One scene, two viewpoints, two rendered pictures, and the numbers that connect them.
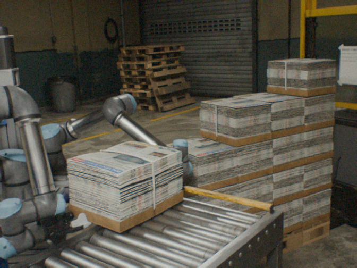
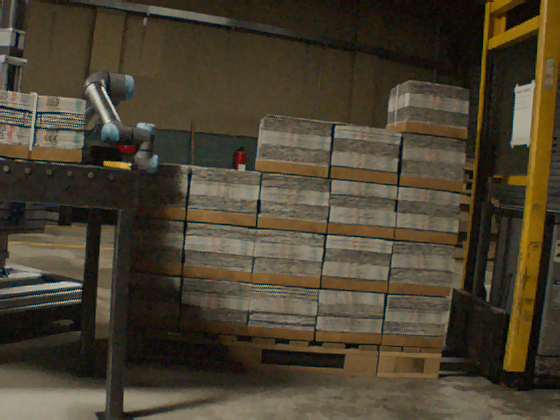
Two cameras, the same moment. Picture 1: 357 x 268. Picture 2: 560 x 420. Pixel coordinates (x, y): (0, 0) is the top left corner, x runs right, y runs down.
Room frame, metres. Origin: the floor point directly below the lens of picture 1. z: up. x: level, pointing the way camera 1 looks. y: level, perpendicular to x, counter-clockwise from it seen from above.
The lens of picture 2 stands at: (-0.18, -1.74, 0.83)
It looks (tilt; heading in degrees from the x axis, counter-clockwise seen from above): 3 degrees down; 26
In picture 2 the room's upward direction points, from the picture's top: 6 degrees clockwise
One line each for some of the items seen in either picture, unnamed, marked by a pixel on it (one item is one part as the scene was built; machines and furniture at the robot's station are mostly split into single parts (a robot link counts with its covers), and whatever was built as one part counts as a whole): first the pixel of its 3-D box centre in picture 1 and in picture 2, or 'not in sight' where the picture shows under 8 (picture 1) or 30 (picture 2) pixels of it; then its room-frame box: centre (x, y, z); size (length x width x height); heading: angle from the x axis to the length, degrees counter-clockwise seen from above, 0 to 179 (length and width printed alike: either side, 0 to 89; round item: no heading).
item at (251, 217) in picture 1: (213, 210); not in sight; (1.65, -0.12, 0.77); 0.47 x 0.05 x 0.05; 52
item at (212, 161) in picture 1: (220, 203); (250, 266); (2.59, -0.24, 0.42); 1.17 x 0.39 x 0.83; 121
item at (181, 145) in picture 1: (179, 151); (141, 137); (2.06, 0.01, 0.92); 0.11 x 0.08 x 0.11; 156
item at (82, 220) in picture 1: (83, 219); not in sight; (1.49, 0.38, 0.83); 0.09 x 0.03 x 0.06; 114
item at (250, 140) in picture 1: (234, 134); (289, 168); (2.66, -0.35, 0.86); 0.38 x 0.29 x 0.04; 31
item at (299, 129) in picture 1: (269, 127); (356, 175); (2.81, -0.61, 0.86); 0.38 x 0.29 x 0.04; 31
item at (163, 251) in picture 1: (151, 249); not in sight; (1.34, 0.12, 0.77); 0.47 x 0.05 x 0.05; 52
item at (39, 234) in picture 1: (34, 235); not in sight; (1.39, 0.53, 0.82); 0.08 x 0.05 x 0.08; 52
